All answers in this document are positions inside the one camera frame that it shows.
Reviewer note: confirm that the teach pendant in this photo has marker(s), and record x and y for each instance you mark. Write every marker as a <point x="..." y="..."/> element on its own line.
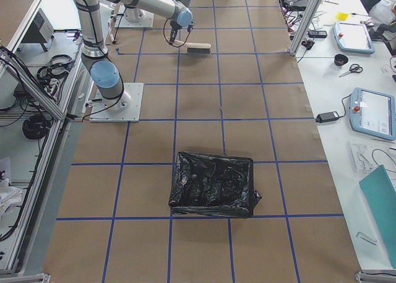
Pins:
<point x="373" y="113"/>
<point x="353" y="38"/>

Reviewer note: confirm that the white hand brush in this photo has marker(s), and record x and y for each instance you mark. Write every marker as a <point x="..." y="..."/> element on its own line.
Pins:
<point x="194" y="48"/>

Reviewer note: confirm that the grey electronics box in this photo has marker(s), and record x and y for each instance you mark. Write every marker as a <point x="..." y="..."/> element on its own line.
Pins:
<point x="40" y="31"/>

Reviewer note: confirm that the aluminium frame post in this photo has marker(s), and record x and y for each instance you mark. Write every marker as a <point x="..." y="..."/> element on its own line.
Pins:
<point x="304" y="25"/>

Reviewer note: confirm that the black lined trash bin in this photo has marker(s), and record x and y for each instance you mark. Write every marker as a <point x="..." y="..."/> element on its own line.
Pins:
<point x="213" y="185"/>

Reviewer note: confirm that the teach pendant near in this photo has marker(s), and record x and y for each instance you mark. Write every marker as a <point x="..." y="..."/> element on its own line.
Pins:
<point x="373" y="113"/>

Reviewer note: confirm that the black scissors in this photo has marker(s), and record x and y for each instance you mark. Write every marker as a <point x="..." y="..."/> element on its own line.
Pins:
<point x="354" y="68"/>

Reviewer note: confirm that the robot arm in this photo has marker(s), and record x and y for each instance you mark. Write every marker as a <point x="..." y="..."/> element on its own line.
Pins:
<point x="95" y="58"/>

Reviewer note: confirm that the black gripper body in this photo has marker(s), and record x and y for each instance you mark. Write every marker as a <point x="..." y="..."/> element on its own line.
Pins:
<point x="173" y="31"/>

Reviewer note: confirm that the black power adapter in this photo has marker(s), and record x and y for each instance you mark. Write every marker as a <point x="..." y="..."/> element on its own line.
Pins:
<point x="327" y="117"/>

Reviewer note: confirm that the teal folder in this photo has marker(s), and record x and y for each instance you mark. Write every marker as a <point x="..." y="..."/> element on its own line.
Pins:
<point x="380" y="195"/>

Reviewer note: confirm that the yellow tape roll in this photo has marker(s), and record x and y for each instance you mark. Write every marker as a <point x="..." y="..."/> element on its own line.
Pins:
<point x="342" y="16"/>

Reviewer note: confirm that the teach pendant far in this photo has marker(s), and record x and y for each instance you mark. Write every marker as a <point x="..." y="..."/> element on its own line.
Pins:
<point x="353" y="38"/>

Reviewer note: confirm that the hex key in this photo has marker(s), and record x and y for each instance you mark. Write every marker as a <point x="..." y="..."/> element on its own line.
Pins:
<point x="366" y="238"/>

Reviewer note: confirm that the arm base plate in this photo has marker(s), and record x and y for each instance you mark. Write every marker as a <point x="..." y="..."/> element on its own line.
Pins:
<point x="128" y="17"/>
<point x="127" y="109"/>

